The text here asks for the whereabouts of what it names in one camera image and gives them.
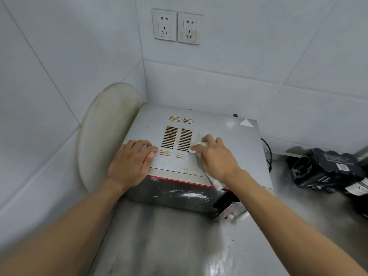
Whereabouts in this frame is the person's left hand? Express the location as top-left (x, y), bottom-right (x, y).
top-left (107, 140), bottom-right (159, 191)

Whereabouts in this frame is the person's right hand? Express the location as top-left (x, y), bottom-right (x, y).
top-left (190, 134), bottom-right (245, 185)

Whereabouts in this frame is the silver toaster oven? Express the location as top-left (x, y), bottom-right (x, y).
top-left (121, 103), bottom-right (274, 223)

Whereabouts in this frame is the white wiping cloth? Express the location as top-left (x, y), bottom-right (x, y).
top-left (188, 141), bottom-right (228, 192)

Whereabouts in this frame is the person's left forearm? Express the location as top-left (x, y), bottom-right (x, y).
top-left (0, 177), bottom-right (128, 276)

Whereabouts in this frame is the person's right forearm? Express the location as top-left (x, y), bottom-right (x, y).
top-left (224, 169), bottom-right (368, 276)

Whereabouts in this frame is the round white board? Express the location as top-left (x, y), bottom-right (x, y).
top-left (77, 82), bottom-right (143, 195)

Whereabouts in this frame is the dark bottle with white label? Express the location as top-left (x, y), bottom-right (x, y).
top-left (343, 177), bottom-right (368, 218)

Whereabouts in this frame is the white wall socket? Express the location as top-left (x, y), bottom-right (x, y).
top-left (177, 12), bottom-right (204, 46)
top-left (151, 8), bottom-right (177, 42)

